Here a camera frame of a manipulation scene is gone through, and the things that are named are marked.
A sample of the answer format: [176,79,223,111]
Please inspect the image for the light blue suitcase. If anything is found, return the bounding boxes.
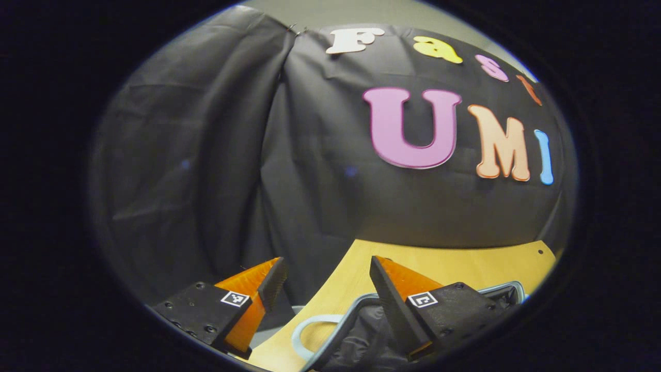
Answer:
[257,282,526,372]

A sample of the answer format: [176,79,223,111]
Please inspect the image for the black backdrop cloth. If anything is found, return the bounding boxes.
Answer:
[90,5,576,331]

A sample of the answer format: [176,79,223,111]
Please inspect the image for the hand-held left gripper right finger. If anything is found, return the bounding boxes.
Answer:
[369,255,518,362]

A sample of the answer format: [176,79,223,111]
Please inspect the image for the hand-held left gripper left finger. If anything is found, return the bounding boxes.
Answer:
[151,257,288,361]

